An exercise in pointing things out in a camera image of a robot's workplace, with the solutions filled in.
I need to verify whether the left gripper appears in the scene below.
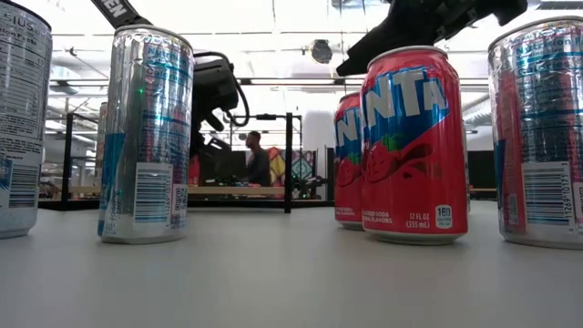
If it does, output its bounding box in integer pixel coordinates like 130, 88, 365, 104
190, 56, 240, 138

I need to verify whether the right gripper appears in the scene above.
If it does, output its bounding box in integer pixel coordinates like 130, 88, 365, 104
335, 0, 529, 77

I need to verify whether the slim silver blue can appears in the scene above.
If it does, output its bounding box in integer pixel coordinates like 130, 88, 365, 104
487, 15, 583, 251
97, 23, 195, 245

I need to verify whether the wooden shelf board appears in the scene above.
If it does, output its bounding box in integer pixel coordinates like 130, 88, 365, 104
67, 184, 287, 196

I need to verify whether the round ceiling fixture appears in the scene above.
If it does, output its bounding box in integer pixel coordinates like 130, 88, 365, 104
312, 39, 333, 65

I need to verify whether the black partition panel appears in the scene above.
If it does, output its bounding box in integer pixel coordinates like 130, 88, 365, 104
199, 149, 250, 186

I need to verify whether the person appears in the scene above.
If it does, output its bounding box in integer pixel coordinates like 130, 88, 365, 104
243, 130, 273, 188

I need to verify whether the colourful patterned panel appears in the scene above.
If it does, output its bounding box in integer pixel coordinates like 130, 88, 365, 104
266, 146, 316, 188

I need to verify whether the grey table mat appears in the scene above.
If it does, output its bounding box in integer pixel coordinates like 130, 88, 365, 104
0, 200, 583, 328

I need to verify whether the black background gantry frame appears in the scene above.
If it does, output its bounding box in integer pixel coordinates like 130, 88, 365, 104
229, 112, 304, 201

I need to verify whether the black metal shelf frame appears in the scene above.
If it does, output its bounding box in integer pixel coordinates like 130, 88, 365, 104
38, 111, 341, 215

